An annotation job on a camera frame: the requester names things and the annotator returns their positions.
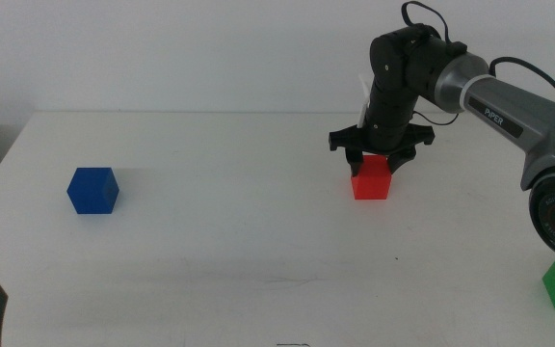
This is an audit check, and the red cube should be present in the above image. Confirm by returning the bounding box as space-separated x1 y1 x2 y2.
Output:
351 153 393 200

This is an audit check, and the blue cube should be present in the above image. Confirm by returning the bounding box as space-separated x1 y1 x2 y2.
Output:
66 167 120 215

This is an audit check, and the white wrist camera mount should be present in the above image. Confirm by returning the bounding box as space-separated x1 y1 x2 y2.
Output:
357 74 372 129

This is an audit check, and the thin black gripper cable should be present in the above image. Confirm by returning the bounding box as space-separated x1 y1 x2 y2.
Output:
411 110 460 127

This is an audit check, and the thin black looped cable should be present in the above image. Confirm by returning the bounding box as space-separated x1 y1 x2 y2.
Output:
400 0 452 45

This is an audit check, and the thick black braided cable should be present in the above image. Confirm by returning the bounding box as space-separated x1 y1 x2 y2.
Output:
489 56 555 106

